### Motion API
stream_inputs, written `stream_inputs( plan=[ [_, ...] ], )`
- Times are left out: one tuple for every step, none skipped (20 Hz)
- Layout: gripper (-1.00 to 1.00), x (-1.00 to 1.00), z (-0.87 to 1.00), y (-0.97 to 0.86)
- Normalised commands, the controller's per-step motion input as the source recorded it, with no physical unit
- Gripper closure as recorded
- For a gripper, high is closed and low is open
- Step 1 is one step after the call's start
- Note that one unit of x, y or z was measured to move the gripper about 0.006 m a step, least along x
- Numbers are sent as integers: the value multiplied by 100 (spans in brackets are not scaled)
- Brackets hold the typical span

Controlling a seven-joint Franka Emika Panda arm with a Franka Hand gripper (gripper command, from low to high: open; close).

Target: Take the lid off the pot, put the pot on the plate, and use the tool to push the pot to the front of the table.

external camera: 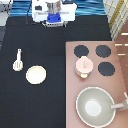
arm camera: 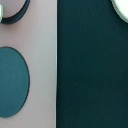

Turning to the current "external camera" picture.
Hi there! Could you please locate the white and blue gripper body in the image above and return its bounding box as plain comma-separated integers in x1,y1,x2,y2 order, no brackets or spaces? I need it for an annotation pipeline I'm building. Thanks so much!
46,13,67,27

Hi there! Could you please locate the pink pot lid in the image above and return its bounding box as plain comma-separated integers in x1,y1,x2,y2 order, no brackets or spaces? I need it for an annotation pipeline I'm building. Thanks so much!
76,56,93,72

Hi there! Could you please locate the pink pot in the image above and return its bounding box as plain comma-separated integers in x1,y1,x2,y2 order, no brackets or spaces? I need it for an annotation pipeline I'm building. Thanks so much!
75,56,93,78

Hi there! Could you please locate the cream slotted spatula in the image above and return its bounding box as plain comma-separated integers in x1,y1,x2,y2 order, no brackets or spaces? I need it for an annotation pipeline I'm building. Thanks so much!
13,49,23,71

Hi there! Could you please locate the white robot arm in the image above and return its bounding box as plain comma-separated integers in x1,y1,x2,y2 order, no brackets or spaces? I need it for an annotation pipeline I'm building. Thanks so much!
32,0,77,27

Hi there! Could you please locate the cream round plate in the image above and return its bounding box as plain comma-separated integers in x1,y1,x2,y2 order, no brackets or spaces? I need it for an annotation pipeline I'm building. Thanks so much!
26,65,46,85

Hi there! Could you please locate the black burner top left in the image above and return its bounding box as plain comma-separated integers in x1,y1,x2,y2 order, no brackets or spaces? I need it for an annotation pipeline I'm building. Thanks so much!
74,45,89,57

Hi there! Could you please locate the black burner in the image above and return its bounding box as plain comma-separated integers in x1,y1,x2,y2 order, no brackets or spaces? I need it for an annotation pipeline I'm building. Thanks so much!
74,45,89,57
98,62,115,76
96,45,111,58

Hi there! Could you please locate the black burner top right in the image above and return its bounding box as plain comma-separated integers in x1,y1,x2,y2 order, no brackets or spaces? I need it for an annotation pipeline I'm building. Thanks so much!
96,45,111,58

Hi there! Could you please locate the pink stove top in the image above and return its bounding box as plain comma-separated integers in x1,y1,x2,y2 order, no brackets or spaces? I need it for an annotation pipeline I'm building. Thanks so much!
66,41,128,128

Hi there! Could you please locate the black burner bottom right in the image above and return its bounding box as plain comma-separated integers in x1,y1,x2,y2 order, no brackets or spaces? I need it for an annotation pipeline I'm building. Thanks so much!
98,62,115,76

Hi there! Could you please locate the black table mat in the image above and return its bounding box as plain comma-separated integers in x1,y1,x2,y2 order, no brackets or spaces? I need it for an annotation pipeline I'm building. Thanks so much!
0,16,110,128

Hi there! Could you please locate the large grey wok pan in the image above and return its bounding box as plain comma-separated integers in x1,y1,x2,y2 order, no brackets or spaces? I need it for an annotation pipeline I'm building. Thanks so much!
76,87,128,128

